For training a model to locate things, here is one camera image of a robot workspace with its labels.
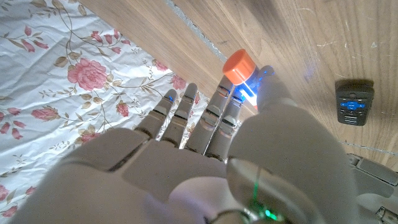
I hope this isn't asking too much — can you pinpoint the floral backdrop sheet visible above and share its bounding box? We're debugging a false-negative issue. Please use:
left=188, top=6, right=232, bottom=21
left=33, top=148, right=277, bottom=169
left=0, top=0, right=212, bottom=218

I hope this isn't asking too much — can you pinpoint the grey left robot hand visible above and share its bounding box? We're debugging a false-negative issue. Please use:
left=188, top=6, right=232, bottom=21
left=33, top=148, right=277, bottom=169
left=346, top=152, right=398, bottom=224

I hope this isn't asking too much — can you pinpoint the black TV remote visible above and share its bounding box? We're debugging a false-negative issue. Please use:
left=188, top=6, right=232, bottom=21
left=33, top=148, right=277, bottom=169
left=335, top=81, right=375, bottom=126

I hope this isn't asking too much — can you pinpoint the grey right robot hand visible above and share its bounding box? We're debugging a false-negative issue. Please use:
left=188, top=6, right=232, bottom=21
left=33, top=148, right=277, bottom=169
left=9, top=64, right=361, bottom=224

